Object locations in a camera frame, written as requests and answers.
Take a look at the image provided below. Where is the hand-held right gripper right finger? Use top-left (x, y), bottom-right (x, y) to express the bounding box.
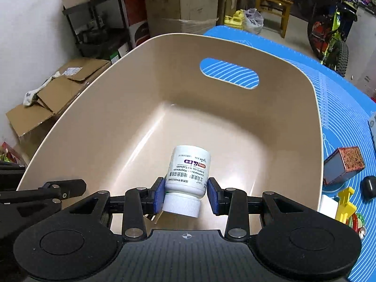
top-left (206, 177), bottom-right (319, 243)

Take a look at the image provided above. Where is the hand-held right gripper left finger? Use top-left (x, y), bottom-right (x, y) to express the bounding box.
top-left (63, 177), bottom-right (165, 241)

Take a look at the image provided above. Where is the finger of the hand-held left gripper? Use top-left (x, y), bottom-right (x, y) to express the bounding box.
top-left (0, 179), bottom-right (87, 224)
top-left (0, 161), bottom-right (27, 190)

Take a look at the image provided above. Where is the white medicine bottle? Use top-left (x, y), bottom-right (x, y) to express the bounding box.
top-left (161, 145), bottom-right (212, 219)

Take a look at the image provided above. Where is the beige plastic basin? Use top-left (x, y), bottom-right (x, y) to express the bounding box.
top-left (16, 33), bottom-right (324, 232)

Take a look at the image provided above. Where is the yellow plastic toy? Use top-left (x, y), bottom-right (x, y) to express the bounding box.
top-left (335, 187), bottom-right (357, 224)

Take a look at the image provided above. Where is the red speckled box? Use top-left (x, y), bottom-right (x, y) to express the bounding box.
top-left (323, 146), bottom-right (365, 186)

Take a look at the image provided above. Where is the black earbuds case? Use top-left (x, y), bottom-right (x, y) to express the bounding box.
top-left (361, 175), bottom-right (376, 201)

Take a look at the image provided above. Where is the red printed bag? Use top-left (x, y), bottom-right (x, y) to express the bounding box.
top-left (0, 141), bottom-right (25, 166)

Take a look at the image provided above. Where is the white sock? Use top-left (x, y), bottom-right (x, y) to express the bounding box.
top-left (23, 72), bottom-right (63, 107)

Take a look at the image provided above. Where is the white block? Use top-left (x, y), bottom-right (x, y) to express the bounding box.
top-left (318, 194), bottom-right (339, 219)

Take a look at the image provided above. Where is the green box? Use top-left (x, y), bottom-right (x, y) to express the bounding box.
top-left (109, 45), bottom-right (130, 65)

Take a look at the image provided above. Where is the blue silicone mat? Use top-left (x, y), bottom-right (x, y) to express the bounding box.
top-left (203, 26), bottom-right (376, 282)

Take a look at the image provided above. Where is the black utility cart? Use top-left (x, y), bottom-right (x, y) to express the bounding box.
top-left (62, 0), bottom-right (133, 62)

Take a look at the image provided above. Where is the red white box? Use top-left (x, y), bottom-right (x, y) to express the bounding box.
top-left (122, 0), bottom-right (151, 49)

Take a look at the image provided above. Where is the white tissue pack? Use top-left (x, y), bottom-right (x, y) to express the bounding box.
top-left (368, 114), bottom-right (376, 147)

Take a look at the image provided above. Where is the yellow plastic jug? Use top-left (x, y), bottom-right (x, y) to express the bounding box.
top-left (224, 9), bottom-right (246, 30)

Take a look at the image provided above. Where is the clear plastic bag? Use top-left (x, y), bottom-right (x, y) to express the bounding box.
top-left (243, 8), bottom-right (264, 35)

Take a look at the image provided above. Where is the green black bicycle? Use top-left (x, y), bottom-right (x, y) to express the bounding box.
top-left (307, 1), bottom-right (357, 77)

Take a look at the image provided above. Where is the tall cardboard box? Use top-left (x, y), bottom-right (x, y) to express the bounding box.
top-left (143, 0), bottom-right (220, 37)

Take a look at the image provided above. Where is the white chest freezer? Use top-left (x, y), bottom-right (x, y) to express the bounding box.
top-left (348, 6), bottom-right (376, 102)

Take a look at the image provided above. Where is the red green ring toy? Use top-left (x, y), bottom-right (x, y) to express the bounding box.
top-left (347, 211), bottom-right (365, 233)

